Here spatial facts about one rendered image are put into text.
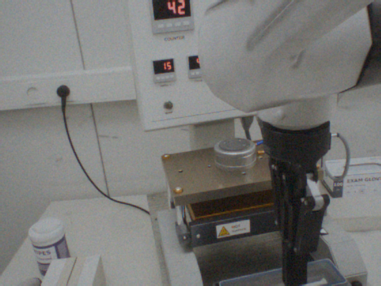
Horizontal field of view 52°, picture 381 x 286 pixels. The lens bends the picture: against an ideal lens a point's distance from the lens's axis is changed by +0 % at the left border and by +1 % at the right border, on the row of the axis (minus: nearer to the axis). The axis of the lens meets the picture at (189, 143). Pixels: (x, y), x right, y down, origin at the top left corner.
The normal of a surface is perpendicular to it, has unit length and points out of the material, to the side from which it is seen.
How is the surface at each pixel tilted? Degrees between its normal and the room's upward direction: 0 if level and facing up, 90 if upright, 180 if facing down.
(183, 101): 90
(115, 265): 0
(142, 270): 0
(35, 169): 90
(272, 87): 124
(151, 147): 90
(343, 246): 40
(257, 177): 0
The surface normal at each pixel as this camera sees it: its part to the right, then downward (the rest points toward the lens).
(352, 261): 0.06, -0.47
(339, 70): 0.35, 0.66
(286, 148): -0.48, 0.37
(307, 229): 0.18, 0.57
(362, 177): 0.00, 0.33
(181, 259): -0.09, -0.92
